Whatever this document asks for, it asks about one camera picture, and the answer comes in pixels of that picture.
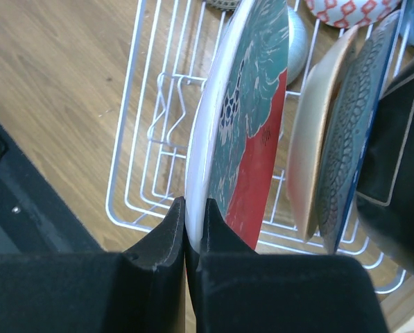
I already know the dark teal embossed plate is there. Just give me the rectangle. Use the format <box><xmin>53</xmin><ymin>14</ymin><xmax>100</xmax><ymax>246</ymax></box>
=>
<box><xmin>316</xmin><ymin>10</ymin><xmax>401</xmax><ymax>254</ymax></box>

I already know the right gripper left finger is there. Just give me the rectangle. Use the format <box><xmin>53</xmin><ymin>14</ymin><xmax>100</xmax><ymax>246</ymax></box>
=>
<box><xmin>0</xmin><ymin>197</ymin><xmax>185</xmax><ymax>332</ymax></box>

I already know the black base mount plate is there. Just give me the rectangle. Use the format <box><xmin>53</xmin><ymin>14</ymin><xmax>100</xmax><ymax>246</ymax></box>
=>
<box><xmin>0</xmin><ymin>124</ymin><xmax>102</xmax><ymax>253</ymax></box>

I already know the red white patterned bowl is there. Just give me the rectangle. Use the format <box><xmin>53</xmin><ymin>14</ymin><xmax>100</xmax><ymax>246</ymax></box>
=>
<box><xmin>305</xmin><ymin>0</ymin><xmax>401</xmax><ymax>29</ymax></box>

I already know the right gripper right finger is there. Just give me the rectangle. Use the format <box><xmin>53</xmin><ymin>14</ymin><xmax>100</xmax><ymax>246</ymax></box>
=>
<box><xmin>189</xmin><ymin>199</ymin><xmax>388</xmax><ymax>332</ymax></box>

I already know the black square plate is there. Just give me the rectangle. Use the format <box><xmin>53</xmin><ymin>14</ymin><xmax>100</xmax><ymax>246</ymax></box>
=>
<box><xmin>356</xmin><ymin>58</ymin><xmax>414</xmax><ymax>275</ymax></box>

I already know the red teal plate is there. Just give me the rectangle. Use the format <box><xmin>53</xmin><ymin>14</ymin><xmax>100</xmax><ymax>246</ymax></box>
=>
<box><xmin>184</xmin><ymin>1</ymin><xmax>289</xmax><ymax>250</ymax></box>

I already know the white wire dish rack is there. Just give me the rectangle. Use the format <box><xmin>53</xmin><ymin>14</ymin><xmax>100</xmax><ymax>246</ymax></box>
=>
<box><xmin>105</xmin><ymin>0</ymin><xmax>414</xmax><ymax>296</ymax></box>

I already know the dark brown bowl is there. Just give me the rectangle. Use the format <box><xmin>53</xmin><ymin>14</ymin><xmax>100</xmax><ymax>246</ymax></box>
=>
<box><xmin>205</xmin><ymin>0</ymin><xmax>241</xmax><ymax>11</ymax></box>

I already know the beige plate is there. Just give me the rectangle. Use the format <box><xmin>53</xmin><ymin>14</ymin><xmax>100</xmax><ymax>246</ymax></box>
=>
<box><xmin>286</xmin><ymin>24</ymin><xmax>359</xmax><ymax>242</ymax></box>

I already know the light green ribbed bowl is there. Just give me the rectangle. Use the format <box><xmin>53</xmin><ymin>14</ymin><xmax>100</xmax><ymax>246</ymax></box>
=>
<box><xmin>286</xmin><ymin>6</ymin><xmax>309</xmax><ymax>85</ymax></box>

